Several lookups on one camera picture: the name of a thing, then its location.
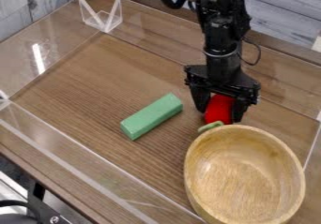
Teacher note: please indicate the green rectangular block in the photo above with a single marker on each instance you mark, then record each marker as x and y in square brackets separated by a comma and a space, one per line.
[152, 116]

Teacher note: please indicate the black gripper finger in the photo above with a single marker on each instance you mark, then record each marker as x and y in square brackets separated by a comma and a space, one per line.
[239, 109]
[201, 97]

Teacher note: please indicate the black table leg bracket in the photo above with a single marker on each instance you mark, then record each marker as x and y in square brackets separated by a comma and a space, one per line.
[49, 215]

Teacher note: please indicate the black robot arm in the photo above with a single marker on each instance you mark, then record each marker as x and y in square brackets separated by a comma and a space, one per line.
[225, 24]

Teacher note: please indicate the clear acrylic table enclosure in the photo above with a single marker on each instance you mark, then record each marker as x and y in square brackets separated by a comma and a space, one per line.
[75, 81]

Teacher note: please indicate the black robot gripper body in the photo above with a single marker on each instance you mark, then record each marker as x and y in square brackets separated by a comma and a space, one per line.
[221, 76]

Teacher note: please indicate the red plush strawberry toy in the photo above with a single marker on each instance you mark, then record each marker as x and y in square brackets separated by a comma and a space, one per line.
[219, 112]

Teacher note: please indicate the wooden bowl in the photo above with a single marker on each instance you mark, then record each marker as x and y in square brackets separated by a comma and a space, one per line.
[244, 177]

